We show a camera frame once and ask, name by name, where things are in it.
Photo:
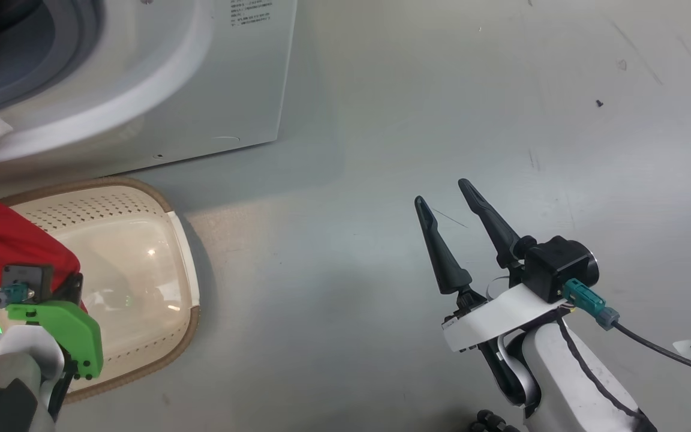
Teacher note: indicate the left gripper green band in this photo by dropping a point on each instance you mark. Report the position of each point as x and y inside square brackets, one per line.
[75, 336]

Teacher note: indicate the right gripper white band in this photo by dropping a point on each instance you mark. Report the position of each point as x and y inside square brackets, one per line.
[501, 315]

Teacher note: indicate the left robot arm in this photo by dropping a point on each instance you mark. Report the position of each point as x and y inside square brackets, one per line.
[3, 384]

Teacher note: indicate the cream perforated laundry basket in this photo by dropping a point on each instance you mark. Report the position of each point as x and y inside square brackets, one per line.
[129, 270]

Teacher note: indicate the white front-load washing machine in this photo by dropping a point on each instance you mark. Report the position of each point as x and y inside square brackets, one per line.
[231, 90]

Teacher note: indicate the black text notice sticker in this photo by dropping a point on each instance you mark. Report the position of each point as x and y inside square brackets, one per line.
[249, 15]

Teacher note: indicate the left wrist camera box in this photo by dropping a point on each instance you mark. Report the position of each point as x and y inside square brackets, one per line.
[21, 277]

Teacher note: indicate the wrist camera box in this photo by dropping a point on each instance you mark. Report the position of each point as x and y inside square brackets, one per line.
[555, 264]
[21, 277]

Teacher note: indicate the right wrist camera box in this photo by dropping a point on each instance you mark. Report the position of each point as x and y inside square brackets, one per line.
[555, 264]

